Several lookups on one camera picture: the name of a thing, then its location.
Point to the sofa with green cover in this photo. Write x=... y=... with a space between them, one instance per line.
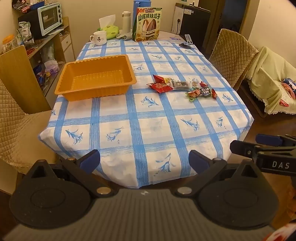
x=268 y=81

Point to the light blue toaster oven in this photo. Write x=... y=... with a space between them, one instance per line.
x=49 y=17

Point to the grey cloth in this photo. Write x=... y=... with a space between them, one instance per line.
x=123 y=36

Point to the clear red-end snack packet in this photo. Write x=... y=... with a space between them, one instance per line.
x=180 y=85

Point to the sunflower seed bag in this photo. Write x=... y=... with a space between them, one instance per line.
x=148 y=24

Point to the hanging plastic bags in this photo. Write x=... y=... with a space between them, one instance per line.
x=24 y=31

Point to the white cardboard box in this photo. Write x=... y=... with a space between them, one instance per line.
x=177 y=17

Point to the wooden shelf cabinet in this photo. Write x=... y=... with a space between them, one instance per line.
x=66 y=44

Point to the green tissue pack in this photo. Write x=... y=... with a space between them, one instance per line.
x=109 y=30

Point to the quilted cover chair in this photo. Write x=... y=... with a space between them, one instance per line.
x=231 y=58
x=18 y=129

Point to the purple plastic bag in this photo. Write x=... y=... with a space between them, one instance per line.
x=51 y=67

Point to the printed cloth on sofa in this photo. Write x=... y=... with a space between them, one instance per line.
x=289 y=89

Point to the wooden board panel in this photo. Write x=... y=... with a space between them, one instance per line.
x=16 y=76

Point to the blue card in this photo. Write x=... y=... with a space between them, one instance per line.
x=174 y=39

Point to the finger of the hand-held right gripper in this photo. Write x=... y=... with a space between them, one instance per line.
x=268 y=139
x=242 y=147

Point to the white thermos bottle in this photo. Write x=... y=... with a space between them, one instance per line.
x=126 y=22

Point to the blue storage box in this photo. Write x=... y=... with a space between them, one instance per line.
x=37 y=5

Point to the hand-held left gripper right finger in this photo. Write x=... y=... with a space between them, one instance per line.
x=196 y=161

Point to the white printed mug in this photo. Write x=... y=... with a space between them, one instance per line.
x=99 y=37

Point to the black microwave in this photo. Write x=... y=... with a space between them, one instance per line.
x=30 y=25

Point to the person's red patterned clothing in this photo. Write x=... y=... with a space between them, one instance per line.
x=283 y=234

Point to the clear brown candy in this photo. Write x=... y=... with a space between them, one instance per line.
x=194 y=83

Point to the blue thermos jug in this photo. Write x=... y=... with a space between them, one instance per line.
x=140 y=4

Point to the jar with orange lid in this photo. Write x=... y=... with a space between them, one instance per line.
x=9 y=42

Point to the pile of snack bags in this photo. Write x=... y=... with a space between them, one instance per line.
x=20 y=4

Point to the wooden door frame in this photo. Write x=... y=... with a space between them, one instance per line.
x=214 y=27

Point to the phone stand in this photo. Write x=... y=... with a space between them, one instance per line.
x=186 y=42

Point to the green black snack packet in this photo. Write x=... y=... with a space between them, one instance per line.
x=203 y=91

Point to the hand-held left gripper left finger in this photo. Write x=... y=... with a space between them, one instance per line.
x=91 y=160

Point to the orange plastic tray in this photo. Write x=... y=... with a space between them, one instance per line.
x=92 y=76

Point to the large red snack packet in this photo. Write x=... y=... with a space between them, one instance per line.
x=159 y=88

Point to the red candy packet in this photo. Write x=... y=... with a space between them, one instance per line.
x=214 y=93

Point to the red green candy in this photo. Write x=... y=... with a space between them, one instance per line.
x=190 y=95

